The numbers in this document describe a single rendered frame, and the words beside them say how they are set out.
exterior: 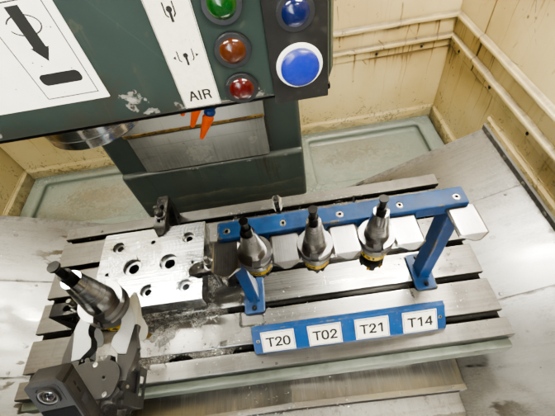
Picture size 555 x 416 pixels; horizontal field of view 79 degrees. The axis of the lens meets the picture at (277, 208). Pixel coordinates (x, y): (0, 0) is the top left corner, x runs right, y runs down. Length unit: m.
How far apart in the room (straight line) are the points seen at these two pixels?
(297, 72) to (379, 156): 1.39
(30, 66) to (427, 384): 1.02
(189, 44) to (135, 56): 0.04
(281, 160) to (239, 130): 0.22
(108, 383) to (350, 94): 1.41
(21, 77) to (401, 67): 1.47
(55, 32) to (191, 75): 0.09
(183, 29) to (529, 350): 1.06
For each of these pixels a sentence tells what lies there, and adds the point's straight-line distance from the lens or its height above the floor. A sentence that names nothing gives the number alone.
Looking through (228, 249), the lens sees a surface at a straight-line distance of 0.64.
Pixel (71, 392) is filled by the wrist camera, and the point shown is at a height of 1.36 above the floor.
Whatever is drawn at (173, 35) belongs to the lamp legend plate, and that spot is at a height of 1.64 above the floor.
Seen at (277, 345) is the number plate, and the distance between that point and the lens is 0.86.
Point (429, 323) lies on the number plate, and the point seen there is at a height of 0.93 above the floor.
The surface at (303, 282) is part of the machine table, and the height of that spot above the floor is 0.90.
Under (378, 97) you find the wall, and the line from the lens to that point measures 1.69.
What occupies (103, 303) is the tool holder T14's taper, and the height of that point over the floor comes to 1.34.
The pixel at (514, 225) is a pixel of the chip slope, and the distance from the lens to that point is 1.24.
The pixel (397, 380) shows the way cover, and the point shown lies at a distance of 1.04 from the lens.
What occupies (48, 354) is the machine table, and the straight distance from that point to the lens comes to 1.13.
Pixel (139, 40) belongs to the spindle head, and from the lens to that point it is 0.28.
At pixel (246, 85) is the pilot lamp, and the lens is 0.29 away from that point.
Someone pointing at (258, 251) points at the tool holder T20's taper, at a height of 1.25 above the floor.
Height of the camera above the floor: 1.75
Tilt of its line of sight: 53 degrees down
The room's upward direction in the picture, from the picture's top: 12 degrees counter-clockwise
